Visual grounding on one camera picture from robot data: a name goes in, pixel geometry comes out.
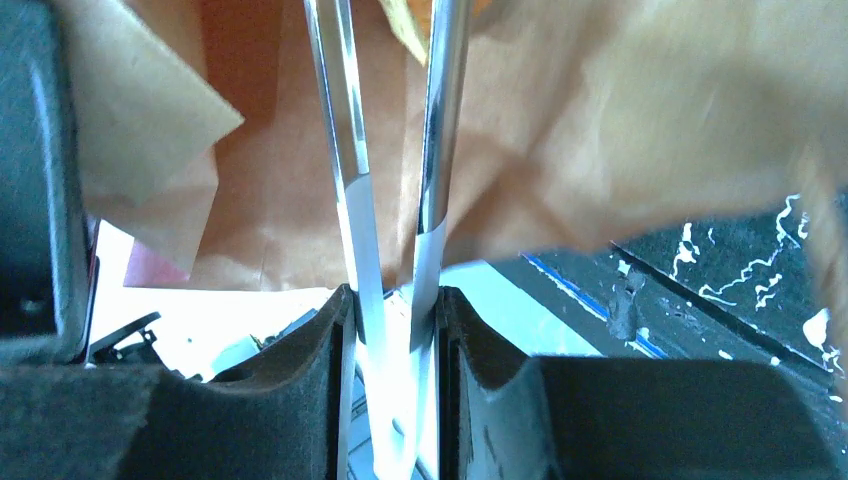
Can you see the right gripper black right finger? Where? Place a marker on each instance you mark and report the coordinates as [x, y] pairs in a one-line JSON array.
[[506, 415]]

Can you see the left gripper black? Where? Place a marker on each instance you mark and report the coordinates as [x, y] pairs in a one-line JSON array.
[[46, 256]]

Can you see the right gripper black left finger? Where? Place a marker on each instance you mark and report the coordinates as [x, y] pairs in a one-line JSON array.
[[282, 414]]

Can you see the metal food tongs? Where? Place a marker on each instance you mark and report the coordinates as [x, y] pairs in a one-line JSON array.
[[394, 297]]

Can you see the red brown paper bag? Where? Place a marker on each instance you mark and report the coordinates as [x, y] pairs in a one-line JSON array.
[[582, 123]]

